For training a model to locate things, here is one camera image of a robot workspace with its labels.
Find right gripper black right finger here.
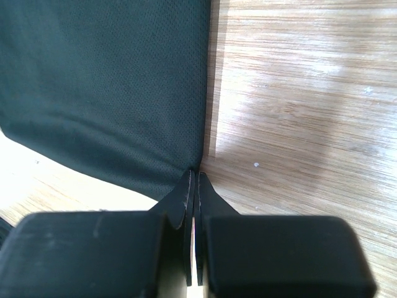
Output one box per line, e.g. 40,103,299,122
195,173,377,298

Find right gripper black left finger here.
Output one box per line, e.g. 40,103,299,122
1,171,195,297

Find black t-shirt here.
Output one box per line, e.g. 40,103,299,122
1,1,210,200

